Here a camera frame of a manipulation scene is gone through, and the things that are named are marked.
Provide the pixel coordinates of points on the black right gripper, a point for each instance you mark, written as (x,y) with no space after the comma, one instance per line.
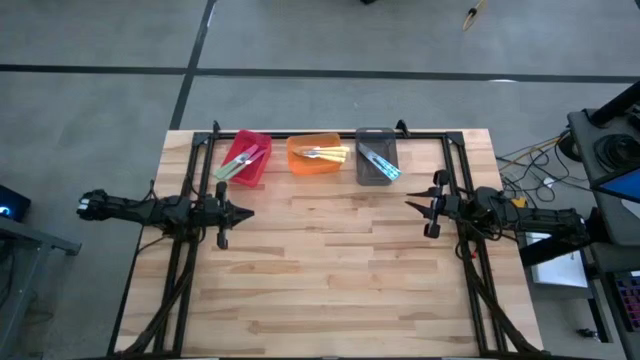
(440,207)

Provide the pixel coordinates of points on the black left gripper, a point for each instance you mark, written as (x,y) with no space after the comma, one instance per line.
(220,215)

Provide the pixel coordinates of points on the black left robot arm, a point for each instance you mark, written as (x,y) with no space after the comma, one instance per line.
(145,210)

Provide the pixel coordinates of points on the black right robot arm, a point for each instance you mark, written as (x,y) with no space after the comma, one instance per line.
(530,217)

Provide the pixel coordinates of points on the pink plastic bin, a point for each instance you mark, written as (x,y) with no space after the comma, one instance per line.
(250,177)

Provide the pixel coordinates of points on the grey plastic bin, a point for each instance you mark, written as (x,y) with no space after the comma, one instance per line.
(367,175)

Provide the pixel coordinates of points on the orange plastic bin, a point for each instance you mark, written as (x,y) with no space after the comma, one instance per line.
(310,167)

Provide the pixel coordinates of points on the black stand beam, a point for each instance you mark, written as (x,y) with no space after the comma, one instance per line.
(545,255)

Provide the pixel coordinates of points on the white box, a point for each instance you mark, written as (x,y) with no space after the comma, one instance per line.
(555,270)

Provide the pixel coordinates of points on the grey desk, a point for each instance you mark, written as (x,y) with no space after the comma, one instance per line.
(585,150)

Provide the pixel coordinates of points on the laptop with blue screen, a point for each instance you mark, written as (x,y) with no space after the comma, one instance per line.
(625,185)

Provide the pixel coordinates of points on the grey metal side table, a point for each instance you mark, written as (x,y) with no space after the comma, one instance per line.
(30,240)

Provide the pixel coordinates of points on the black device with blue light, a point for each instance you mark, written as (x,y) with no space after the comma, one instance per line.
(12,205)

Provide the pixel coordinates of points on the black keyboard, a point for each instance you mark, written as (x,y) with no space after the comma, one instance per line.
(631,300)

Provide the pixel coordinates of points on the black table frame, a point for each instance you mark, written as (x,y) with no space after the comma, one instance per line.
(430,135)

